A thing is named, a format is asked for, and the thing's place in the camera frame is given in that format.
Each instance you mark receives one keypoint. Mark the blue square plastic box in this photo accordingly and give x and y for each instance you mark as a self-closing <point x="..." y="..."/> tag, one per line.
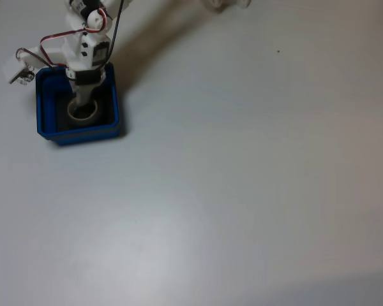
<point x="83" y="136"/>

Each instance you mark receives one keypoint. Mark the black tape roll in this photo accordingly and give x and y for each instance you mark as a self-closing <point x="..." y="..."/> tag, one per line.
<point x="71" y="113"/>

